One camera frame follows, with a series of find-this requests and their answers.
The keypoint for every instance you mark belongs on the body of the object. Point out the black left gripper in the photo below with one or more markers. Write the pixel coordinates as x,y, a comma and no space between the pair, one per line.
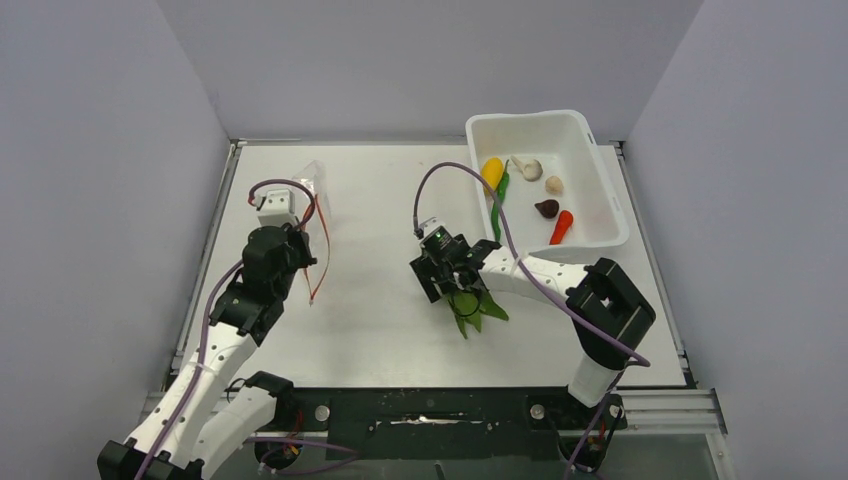
294,234

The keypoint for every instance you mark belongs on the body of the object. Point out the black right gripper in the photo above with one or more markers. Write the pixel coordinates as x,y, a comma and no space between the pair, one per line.
427,269

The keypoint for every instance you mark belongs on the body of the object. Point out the green leafy vegetable toy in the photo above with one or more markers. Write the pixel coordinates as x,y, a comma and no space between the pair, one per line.
470,307

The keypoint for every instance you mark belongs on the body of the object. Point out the clear orange zip bag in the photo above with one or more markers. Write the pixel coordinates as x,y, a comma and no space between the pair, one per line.
314,177

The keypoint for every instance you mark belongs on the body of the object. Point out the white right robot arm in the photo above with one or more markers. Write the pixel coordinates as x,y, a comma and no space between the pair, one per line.
609,313

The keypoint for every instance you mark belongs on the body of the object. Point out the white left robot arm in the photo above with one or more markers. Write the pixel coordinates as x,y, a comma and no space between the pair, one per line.
242,308

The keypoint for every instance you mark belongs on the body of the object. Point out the green chili pepper toy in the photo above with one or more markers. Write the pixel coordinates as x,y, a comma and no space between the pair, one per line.
500,191

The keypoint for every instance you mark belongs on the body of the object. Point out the yellow corn toy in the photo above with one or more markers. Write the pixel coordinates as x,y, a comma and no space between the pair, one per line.
492,172

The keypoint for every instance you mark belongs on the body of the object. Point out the brown mushroom toy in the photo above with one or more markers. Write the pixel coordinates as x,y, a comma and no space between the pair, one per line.
548,209

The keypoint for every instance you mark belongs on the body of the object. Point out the orange carrot toy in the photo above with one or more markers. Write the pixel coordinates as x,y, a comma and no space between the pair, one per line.
562,226

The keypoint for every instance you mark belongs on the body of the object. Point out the beige garlic bulb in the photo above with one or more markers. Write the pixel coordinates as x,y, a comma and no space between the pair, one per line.
554,186

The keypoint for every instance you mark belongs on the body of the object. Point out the white plastic bin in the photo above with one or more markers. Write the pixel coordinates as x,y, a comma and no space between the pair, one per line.
559,200

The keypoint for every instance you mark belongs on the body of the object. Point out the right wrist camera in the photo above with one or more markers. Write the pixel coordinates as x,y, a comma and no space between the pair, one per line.
432,226

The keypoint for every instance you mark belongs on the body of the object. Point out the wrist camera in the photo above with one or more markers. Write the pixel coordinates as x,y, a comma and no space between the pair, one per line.
432,226
276,209

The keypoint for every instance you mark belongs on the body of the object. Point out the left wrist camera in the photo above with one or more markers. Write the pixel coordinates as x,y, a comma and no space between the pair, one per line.
276,209

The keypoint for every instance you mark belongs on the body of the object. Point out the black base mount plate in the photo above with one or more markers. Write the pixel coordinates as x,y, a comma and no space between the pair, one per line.
536,423

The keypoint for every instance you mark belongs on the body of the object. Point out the aluminium table frame rail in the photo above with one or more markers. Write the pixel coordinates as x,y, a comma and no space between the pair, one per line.
239,414

